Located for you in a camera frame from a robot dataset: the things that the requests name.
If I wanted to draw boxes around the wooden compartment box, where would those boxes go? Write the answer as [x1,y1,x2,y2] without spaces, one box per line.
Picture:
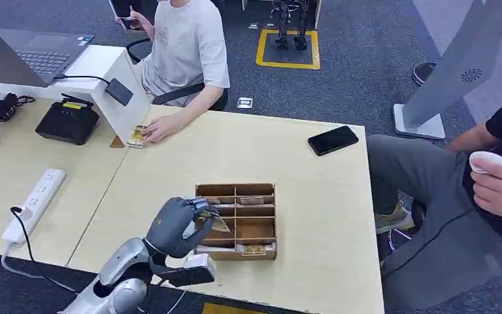
[193,183,278,262]

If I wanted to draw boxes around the yellow-green shoe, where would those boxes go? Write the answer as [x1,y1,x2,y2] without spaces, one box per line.
[374,202,416,236]

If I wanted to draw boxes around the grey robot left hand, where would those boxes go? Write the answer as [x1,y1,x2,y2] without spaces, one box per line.
[144,197,220,260]

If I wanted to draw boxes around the black smartphone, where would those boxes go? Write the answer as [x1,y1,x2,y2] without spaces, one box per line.
[307,125,360,157]

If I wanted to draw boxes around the black round floor base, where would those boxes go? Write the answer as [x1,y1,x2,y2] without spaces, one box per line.
[411,61,439,87]

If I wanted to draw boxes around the white rounded handheld object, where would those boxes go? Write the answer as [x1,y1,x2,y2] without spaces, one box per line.
[469,150,502,175]

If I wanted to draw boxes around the yellow tape square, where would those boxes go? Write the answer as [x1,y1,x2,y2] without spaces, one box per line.
[255,29,321,71]

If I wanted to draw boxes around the black robot legs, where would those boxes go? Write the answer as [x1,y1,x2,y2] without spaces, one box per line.
[270,0,310,52]

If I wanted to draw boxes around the yellow floor tape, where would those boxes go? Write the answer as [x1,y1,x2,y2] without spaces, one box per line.
[202,302,269,314]

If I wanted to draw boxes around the white desk riser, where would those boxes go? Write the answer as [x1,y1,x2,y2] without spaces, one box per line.
[0,44,152,147]

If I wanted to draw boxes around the thin white cable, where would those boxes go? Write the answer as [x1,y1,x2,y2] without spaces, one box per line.
[164,289,188,314]

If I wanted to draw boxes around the black device with yellow label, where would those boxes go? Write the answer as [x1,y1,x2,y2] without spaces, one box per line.
[35,92,101,147]

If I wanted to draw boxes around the grey laptop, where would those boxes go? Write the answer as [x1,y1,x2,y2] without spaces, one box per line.
[0,10,95,88]

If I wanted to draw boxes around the yellow card stack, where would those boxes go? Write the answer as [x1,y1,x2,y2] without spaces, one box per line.
[127,124,148,148]

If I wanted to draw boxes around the yellow printed card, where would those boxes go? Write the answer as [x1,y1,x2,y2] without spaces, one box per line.
[241,245,268,257]

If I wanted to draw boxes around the white power strip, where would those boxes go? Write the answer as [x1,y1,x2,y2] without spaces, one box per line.
[1,168,67,244]

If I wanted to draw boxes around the black power adapter with cable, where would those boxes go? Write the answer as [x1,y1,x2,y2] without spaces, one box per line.
[52,73,135,107]

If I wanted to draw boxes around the person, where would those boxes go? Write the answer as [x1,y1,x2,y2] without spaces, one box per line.
[365,86,502,314]
[114,0,231,145]

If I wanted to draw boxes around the black office chair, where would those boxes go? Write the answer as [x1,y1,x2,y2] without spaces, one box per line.
[125,38,229,113]

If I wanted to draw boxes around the grey kiosk stand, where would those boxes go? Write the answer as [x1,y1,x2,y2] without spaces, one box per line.
[392,0,502,141]

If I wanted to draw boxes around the black plug cable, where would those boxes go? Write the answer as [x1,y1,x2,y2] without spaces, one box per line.
[10,206,79,294]

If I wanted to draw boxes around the dark handheld phone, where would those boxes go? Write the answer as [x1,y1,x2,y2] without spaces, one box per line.
[118,16,142,31]

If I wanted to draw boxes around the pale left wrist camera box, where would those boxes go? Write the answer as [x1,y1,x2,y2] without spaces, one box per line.
[149,253,217,288]

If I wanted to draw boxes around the white power strip cable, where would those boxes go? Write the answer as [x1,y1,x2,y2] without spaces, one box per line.
[0,241,46,281]

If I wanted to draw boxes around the person's right hand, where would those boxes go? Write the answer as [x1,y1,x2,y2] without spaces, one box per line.
[114,6,149,32]

